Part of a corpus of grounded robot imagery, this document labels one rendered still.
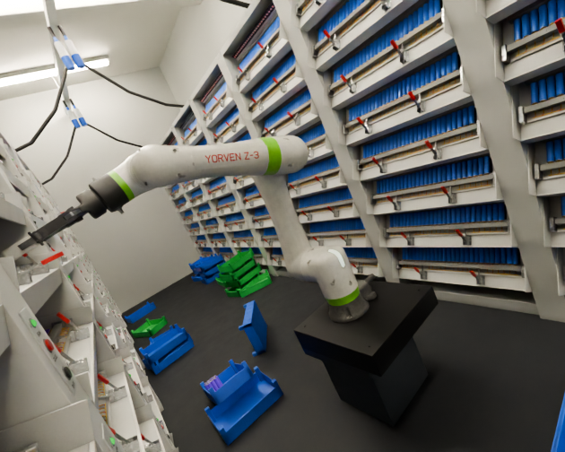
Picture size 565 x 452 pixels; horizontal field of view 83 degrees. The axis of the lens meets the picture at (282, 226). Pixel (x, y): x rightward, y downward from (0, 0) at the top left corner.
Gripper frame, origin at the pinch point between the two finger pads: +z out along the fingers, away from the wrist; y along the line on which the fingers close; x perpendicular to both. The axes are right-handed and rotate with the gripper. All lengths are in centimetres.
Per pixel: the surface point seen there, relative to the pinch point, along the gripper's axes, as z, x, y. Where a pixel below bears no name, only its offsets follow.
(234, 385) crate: -16, -94, 41
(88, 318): 2.6, -25.8, 17.6
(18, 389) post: 3, -17, -52
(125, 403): 7.2, -45.3, -4.7
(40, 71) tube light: -90, 169, 318
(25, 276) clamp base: -0.9, -6.7, -27.7
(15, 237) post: 1.1, 4.9, 18.0
